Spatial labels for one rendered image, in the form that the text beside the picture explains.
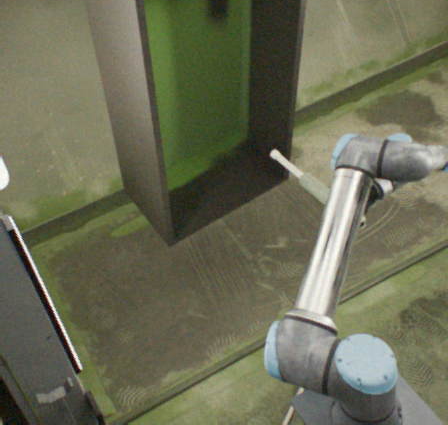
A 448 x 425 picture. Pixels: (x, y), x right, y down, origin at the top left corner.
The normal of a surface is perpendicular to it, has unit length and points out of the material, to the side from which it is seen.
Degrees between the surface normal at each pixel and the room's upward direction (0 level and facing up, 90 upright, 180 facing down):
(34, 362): 90
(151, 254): 0
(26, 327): 90
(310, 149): 0
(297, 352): 26
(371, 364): 5
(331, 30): 57
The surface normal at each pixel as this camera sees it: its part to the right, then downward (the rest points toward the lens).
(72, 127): 0.33, 0.07
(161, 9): 0.58, 0.65
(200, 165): -0.01, -0.61
